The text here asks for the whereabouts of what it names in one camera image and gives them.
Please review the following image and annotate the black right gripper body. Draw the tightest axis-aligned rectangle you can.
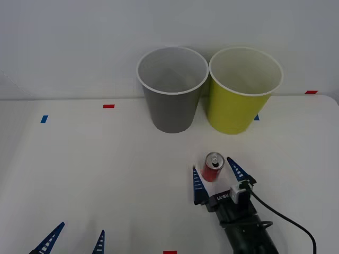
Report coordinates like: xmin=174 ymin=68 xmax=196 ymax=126
xmin=207 ymin=189 xmax=260 ymax=225

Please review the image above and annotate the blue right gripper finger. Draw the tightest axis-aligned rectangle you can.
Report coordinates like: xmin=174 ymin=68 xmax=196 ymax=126
xmin=227 ymin=157 xmax=257 ymax=189
xmin=192 ymin=167 xmax=212 ymax=206

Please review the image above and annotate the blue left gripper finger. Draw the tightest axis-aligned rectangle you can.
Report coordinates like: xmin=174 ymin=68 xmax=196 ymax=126
xmin=28 ymin=221 xmax=66 ymax=254
xmin=91 ymin=229 xmax=106 ymax=254

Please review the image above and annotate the red drink can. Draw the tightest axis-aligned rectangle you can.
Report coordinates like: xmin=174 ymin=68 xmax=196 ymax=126
xmin=200 ymin=151 xmax=226 ymax=183

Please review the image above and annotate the yellow-green plastic waste bin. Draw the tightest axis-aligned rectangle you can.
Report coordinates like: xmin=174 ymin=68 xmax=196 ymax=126
xmin=208 ymin=47 xmax=284 ymax=135

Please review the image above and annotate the grey plastic waste bin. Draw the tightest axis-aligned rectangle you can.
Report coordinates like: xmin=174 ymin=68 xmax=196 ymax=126
xmin=136 ymin=46 xmax=210 ymax=134

